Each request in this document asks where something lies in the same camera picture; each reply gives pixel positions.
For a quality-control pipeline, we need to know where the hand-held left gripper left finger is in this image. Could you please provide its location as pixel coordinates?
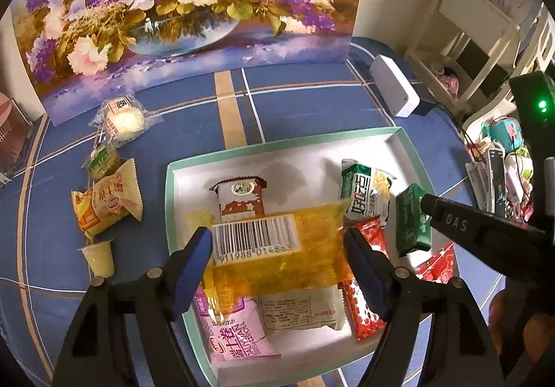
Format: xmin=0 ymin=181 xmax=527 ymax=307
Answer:
xmin=51 ymin=226 xmax=214 ymax=387

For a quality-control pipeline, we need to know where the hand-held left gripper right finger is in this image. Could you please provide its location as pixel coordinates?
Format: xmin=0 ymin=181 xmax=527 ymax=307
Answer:
xmin=344 ymin=227 xmax=506 ymax=387

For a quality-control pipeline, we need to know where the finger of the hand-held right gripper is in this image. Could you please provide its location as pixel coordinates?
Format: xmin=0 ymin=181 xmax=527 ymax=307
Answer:
xmin=420 ymin=193 xmax=548 ymax=284

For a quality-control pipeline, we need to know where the yellow cake packet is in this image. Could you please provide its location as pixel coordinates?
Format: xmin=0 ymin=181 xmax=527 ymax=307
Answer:
xmin=184 ymin=200 xmax=360 ymax=305

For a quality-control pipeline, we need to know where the dark green snack packet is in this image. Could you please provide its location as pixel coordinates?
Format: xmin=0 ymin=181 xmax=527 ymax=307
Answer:
xmin=395 ymin=183 xmax=434 ymax=258

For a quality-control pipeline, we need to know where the cream white snack packet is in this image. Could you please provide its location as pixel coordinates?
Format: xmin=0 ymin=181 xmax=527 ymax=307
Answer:
xmin=256 ymin=285 xmax=348 ymax=331

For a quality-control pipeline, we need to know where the green and white corn packet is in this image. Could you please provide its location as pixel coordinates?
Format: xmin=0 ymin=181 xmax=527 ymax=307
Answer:
xmin=339 ymin=158 xmax=397 ymax=221

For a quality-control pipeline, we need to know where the red and white snack packet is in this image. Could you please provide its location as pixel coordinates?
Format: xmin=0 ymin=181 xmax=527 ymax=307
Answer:
xmin=209 ymin=177 xmax=267 ymax=225

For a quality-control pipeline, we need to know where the purple roll cake packet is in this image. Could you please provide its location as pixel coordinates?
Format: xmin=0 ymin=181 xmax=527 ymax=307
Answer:
xmin=193 ymin=283 xmax=282 ymax=364

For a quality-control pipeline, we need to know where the white tray with green rim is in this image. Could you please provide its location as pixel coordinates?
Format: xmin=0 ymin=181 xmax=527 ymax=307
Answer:
xmin=165 ymin=126 xmax=438 ymax=387

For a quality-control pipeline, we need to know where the person's right hand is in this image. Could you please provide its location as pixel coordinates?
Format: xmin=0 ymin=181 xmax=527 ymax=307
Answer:
xmin=488 ymin=294 xmax=555 ymax=387

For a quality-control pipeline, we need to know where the teal pouch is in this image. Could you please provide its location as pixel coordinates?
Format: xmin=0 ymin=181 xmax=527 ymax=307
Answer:
xmin=481 ymin=117 xmax=523 ymax=149

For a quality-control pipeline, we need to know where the pale jelly cup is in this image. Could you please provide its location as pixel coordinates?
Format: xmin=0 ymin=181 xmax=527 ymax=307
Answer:
xmin=78 ymin=240 xmax=116 ymax=279

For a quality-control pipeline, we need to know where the orange and white snack packet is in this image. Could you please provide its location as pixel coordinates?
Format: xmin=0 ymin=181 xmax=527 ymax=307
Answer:
xmin=70 ymin=158 xmax=144 ymax=242

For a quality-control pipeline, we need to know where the white wooden shelf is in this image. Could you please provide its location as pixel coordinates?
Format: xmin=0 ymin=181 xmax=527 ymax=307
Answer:
xmin=405 ymin=0 xmax=536 ymax=114

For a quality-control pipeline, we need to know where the small green and yellow packet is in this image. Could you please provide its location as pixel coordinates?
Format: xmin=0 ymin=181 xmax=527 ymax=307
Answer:
xmin=84 ymin=143 xmax=122 ymax=182

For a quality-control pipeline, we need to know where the white plastic box device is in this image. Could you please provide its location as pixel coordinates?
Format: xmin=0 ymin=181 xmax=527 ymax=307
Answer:
xmin=368 ymin=54 xmax=421 ymax=118

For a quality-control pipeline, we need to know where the round pastry in clear wrapper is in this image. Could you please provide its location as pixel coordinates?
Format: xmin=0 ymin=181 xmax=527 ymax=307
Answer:
xmin=88 ymin=94 xmax=164 ymax=149

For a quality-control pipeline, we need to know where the flower painting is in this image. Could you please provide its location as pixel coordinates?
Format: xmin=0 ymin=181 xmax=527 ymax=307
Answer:
xmin=9 ymin=0 xmax=369 ymax=125

